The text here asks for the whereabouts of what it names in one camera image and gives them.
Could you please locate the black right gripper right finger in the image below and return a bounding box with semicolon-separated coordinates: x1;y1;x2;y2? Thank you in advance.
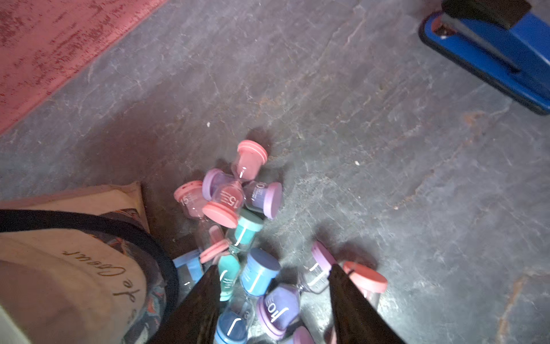
328;264;403;343

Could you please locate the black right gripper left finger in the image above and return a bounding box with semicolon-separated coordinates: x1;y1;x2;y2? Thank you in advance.
149;265;221;343

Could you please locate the pink hourglass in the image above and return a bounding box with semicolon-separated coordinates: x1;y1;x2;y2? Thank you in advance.
203;140;268;229
324;261;388;344

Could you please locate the cream canvas tote bag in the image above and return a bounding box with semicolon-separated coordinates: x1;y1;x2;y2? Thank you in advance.
1;182;179;343

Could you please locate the purple hourglass front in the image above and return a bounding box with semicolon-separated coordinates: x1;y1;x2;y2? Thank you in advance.
256;284;315;343

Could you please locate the purple hourglass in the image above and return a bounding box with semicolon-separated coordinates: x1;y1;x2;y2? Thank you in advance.
202;169;283;220
256;284;315;343

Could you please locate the pink hourglass top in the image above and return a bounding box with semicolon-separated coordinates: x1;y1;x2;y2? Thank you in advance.
203;140;268;229

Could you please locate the purple hourglass middle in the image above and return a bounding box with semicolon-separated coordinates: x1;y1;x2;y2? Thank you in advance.
202;169;283;220

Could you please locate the blue stapler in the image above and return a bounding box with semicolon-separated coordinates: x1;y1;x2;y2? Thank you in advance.
419;0;549;116

